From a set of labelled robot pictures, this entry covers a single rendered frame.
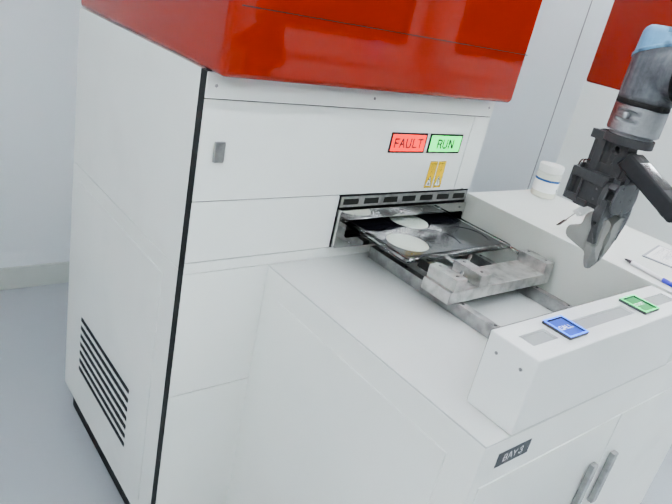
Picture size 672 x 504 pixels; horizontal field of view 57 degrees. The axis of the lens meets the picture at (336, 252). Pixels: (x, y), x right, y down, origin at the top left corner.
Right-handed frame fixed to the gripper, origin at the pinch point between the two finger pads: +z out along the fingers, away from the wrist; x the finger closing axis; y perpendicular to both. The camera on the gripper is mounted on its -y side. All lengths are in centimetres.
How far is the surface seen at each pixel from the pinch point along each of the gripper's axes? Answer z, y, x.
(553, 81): -1, 207, -297
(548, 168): 3, 52, -66
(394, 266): 25, 46, -7
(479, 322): 24.5, 20.4, -7.0
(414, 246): 18.7, 44.1, -9.2
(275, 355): 45, 49, 20
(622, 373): 23.5, -4.4, -19.4
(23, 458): 109, 107, 57
